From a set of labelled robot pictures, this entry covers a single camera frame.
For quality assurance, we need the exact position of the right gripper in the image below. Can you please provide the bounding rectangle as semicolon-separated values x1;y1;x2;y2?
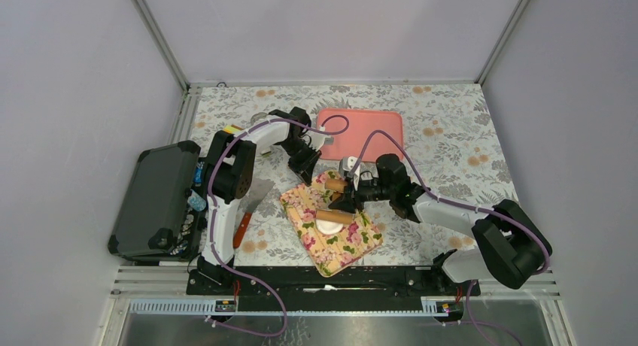
330;174;395;215

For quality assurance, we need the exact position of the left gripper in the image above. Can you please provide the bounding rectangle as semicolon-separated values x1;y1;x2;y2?
278;138;321;186

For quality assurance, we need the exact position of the wooden double-ended roller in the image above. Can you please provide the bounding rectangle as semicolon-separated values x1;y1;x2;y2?
316;178;357;225

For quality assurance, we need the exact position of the floral cutting board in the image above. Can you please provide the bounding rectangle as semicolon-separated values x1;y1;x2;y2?
280;170;384;278

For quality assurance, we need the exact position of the metal scraper red handle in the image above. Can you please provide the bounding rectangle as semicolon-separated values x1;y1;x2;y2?
232;178;276;250

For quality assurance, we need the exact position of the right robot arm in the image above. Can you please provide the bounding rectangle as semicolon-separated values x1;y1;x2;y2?
328;153;553;295

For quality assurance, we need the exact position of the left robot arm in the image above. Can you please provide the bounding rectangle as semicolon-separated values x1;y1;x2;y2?
201;107;330;294

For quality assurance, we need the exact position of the white dough ball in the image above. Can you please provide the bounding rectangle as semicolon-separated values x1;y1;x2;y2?
315;220;344;235

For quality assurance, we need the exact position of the pink plastic tray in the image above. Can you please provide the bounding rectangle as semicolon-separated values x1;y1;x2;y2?
317;108;403;161

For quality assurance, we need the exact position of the orange green toy block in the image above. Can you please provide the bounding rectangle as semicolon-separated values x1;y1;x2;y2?
223;125;244;135

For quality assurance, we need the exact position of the black case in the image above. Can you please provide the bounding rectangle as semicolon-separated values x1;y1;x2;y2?
107;141;205;263

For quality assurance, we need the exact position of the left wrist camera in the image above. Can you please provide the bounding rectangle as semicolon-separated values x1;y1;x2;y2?
308;126;334;150

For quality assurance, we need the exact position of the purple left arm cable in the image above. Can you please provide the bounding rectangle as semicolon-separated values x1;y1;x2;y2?
205;114;350;338

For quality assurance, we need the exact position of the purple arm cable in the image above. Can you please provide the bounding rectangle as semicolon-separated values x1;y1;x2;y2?
205;114;350;338
348;129;551;346

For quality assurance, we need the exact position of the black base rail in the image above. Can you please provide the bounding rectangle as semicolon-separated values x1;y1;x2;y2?
186;266;481;313

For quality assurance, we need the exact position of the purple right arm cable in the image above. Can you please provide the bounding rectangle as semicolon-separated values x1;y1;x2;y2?
348;129;551;346

